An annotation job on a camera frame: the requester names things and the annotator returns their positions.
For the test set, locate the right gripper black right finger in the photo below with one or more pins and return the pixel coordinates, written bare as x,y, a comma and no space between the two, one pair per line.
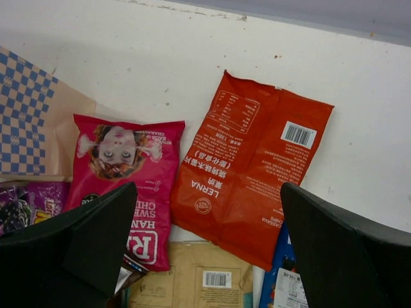
345,259

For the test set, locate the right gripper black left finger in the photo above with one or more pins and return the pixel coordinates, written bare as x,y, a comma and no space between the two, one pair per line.
72,259

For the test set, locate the brown Kettle chips bag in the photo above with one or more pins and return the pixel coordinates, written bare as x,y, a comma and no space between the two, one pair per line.
131,271

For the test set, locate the pink hand cooked chips bag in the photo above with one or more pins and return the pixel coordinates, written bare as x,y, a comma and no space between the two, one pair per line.
110,154

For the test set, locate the blue checkered paper bag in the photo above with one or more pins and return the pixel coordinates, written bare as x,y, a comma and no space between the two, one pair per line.
38,133

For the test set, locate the orange Lerna cassava chips bag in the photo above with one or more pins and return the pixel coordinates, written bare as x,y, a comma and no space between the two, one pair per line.
253,139

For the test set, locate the blue Doritos bag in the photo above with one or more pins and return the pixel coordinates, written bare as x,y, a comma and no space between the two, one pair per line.
282,285

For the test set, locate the purple candy bag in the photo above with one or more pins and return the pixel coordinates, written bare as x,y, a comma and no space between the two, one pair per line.
27,203

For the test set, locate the tan kraft snack bag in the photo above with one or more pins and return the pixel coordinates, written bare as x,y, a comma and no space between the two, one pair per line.
201,275

